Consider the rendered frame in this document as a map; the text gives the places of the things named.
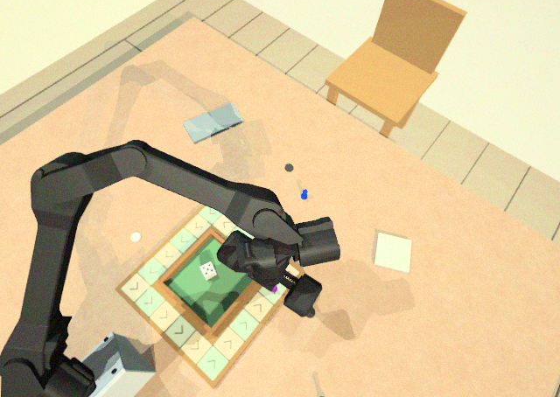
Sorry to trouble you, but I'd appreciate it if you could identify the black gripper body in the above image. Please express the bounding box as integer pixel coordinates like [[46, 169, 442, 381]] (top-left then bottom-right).
[[217, 230, 322, 317]]

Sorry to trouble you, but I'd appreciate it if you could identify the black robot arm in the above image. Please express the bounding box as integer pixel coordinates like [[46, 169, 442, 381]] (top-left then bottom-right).
[[0, 140, 340, 397]]

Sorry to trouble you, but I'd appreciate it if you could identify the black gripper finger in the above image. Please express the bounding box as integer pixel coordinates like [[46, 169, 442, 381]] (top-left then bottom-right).
[[232, 265, 249, 273], [283, 290, 291, 307]]

